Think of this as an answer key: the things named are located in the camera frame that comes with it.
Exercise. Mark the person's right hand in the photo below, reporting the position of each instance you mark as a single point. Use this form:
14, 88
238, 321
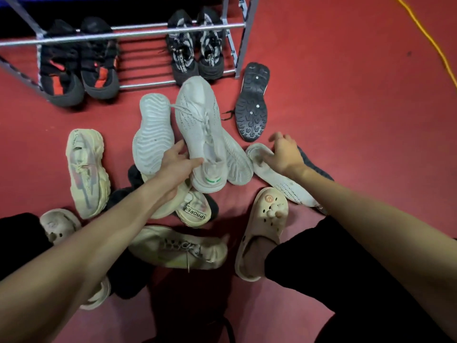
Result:
287, 157

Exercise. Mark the person's left hand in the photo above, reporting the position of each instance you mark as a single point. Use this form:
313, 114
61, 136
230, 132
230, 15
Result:
171, 175

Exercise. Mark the white ribbed sole sneaker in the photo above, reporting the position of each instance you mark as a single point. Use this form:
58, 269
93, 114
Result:
285, 185
153, 132

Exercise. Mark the beige pink chunky sneaker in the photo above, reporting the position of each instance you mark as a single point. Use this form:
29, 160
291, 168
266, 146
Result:
196, 210
87, 171

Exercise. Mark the white sneaker green stripe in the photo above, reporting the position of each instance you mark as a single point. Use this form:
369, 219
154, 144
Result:
237, 164
200, 125

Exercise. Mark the black white knit sneaker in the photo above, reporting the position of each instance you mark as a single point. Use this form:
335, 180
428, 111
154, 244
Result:
182, 57
210, 57

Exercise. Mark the black red high-top shoe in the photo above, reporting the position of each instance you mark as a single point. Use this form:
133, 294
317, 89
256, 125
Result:
60, 82
100, 74

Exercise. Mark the grey metal shoe rack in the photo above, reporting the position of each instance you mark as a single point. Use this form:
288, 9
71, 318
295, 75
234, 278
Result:
143, 33

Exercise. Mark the person's left forearm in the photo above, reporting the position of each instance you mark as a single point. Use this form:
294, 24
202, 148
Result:
71, 267

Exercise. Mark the person's right forearm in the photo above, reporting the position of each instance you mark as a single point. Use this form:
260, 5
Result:
375, 225

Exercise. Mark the person's right leg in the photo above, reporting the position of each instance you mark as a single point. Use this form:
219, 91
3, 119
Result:
339, 282

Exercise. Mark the person's leg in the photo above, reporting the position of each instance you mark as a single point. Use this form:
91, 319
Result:
21, 242
339, 282

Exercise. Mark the person's left leg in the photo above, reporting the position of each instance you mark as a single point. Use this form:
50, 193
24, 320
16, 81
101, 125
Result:
21, 242

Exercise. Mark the beige clog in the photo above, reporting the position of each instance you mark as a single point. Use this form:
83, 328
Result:
59, 225
264, 217

